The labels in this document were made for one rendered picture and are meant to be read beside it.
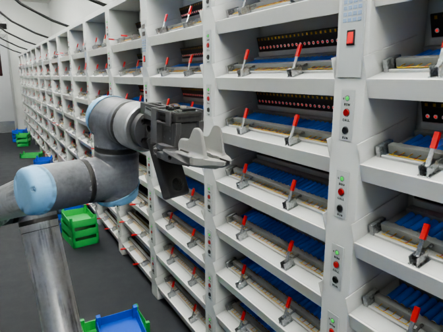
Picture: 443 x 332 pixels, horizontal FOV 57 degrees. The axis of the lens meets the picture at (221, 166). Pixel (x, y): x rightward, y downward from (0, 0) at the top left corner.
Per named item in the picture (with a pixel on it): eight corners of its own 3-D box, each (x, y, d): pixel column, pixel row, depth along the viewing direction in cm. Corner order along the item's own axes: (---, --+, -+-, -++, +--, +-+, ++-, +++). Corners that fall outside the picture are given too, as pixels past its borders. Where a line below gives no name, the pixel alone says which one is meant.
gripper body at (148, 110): (171, 112, 62) (129, 102, 71) (169, 166, 65) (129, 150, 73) (207, 110, 68) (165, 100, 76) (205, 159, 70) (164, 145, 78)
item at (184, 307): (208, 351, 186) (200, 328, 181) (159, 291, 237) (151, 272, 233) (244, 327, 194) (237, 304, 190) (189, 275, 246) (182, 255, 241)
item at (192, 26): (206, 36, 156) (196, -1, 151) (150, 46, 207) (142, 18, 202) (248, 24, 164) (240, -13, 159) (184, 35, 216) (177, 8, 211)
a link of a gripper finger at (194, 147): (211, 134, 57) (173, 123, 63) (209, 174, 59) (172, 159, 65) (228, 132, 59) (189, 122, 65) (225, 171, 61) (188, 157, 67)
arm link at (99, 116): (122, 137, 91) (122, 92, 88) (154, 149, 83) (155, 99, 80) (82, 141, 85) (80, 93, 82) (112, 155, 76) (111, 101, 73)
